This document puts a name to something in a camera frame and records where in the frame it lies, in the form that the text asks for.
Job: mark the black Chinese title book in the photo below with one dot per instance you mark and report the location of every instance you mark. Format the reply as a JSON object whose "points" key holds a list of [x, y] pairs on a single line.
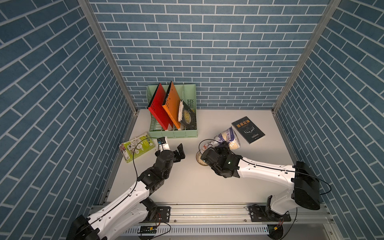
{"points": [[248, 130]]}

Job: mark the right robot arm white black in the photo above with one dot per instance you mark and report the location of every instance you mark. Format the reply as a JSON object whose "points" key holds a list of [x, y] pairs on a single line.
{"points": [[302, 187]]}

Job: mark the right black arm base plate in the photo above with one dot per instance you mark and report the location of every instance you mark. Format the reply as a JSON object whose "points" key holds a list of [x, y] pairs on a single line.
{"points": [[260, 214]]}

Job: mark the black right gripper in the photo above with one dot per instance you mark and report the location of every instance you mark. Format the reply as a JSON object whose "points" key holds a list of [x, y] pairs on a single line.
{"points": [[224, 148]]}

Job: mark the white oats bag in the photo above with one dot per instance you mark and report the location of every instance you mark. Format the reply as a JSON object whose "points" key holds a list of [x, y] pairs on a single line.
{"points": [[229, 136]]}

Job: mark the black Sixpence book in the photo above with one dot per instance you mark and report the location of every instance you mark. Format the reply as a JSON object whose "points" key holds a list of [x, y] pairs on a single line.
{"points": [[187, 117]]}

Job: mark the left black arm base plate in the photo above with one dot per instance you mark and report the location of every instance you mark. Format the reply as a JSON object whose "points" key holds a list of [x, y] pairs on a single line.
{"points": [[159, 215]]}

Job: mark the green illustrated booklet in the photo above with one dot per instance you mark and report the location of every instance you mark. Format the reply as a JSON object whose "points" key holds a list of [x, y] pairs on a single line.
{"points": [[136, 147]]}

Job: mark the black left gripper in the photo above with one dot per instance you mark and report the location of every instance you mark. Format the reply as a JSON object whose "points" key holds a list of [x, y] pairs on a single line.
{"points": [[177, 158]]}

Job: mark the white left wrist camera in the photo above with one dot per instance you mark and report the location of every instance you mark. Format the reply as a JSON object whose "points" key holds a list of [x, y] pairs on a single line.
{"points": [[163, 143]]}

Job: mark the aluminium mounting rail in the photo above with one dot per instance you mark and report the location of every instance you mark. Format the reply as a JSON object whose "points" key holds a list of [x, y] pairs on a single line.
{"points": [[237, 214]]}

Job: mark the orange perforated divider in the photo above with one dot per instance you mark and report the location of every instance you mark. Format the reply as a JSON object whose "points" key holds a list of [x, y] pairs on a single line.
{"points": [[171, 105]]}

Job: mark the mint green file crate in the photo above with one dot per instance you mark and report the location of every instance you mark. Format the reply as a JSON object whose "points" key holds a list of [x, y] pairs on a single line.
{"points": [[187, 94]]}

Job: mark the small black electronics board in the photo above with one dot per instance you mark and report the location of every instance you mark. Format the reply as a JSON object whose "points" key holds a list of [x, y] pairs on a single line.
{"points": [[147, 230]]}

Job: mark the red perforated divider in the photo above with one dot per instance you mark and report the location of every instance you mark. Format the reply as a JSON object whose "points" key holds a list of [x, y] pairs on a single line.
{"points": [[158, 112]]}

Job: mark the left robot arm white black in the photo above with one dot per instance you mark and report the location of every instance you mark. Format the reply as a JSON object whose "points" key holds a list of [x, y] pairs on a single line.
{"points": [[133, 206]]}

